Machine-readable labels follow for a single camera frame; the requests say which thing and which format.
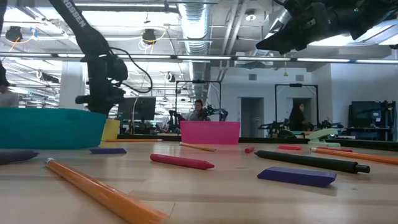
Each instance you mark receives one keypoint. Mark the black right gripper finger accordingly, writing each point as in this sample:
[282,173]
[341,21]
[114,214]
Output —
[286,45]
[284,31]

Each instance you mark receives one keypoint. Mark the orange pencil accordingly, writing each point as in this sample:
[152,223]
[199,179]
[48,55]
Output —
[197,147]
[102,193]
[133,140]
[357,155]

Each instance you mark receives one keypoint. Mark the blue eraser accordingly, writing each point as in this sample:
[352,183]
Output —
[108,151]
[295,176]

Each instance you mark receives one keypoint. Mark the teal plastic bin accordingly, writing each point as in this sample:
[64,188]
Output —
[46,129]

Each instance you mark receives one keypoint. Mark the purple pen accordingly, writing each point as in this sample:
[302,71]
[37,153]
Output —
[15,156]

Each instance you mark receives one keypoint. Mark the black pen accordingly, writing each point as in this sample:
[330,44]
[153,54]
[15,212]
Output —
[311,161]

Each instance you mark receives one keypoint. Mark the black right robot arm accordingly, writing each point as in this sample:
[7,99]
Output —
[367,15]

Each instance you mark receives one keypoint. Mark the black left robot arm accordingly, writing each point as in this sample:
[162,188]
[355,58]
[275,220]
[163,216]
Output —
[84,34]

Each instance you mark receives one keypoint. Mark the yellow plastic bin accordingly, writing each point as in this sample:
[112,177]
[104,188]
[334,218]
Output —
[111,130]

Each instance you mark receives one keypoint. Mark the black computer monitor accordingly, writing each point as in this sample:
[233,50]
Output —
[136,109]

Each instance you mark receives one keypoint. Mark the white square column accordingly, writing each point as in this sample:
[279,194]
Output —
[71,87]

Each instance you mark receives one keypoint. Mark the black ceiling dome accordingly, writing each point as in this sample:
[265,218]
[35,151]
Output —
[14,33]
[149,35]

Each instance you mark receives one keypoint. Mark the person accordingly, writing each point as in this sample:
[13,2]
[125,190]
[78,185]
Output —
[7,99]
[197,113]
[297,119]

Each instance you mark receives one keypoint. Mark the long light strip bar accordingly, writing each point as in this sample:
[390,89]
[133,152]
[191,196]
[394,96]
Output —
[202,57]

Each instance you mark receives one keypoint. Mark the mint green stapler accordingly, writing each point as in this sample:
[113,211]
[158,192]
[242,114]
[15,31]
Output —
[321,134]

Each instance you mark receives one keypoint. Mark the red plastic bin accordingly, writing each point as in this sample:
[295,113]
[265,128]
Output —
[210,133]

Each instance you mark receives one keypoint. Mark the black equipment rack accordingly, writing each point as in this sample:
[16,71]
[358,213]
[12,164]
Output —
[363,115]

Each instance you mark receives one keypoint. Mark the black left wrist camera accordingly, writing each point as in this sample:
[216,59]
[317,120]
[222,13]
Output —
[120,70]

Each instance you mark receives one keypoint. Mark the black rig frame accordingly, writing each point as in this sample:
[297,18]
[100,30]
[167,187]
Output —
[199,81]
[295,85]

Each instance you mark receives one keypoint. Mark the silver ventilation duct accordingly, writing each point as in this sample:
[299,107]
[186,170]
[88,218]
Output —
[196,28]

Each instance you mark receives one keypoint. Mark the black aluminium table frame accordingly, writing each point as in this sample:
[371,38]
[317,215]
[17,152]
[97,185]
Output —
[280,140]

